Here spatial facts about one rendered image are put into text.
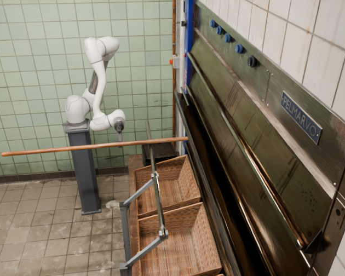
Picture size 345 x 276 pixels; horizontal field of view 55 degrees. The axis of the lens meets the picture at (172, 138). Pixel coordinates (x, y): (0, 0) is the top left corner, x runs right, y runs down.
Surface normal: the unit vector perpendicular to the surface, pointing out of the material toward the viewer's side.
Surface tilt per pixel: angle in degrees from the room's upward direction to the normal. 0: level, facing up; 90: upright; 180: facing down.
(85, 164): 90
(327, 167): 90
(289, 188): 70
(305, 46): 90
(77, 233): 0
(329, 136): 90
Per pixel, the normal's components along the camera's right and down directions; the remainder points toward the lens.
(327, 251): -0.99, 0.07
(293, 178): -0.93, -0.22
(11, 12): 0.14, 0.52
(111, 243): 0.00, -0.85
